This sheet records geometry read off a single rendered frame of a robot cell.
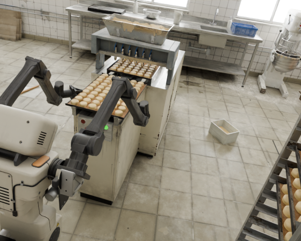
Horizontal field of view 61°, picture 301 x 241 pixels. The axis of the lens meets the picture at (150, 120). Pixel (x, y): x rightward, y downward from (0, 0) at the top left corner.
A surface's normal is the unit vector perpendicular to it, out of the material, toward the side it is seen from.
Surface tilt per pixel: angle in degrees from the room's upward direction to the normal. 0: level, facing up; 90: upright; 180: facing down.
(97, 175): 90
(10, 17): 70
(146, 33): 115
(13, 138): 47
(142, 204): 0
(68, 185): 82
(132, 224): 0
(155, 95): 90
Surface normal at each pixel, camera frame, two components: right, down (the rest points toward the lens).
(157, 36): -0.27, 0.80
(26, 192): -0.22, 0.36
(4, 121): -0.08, -0.21
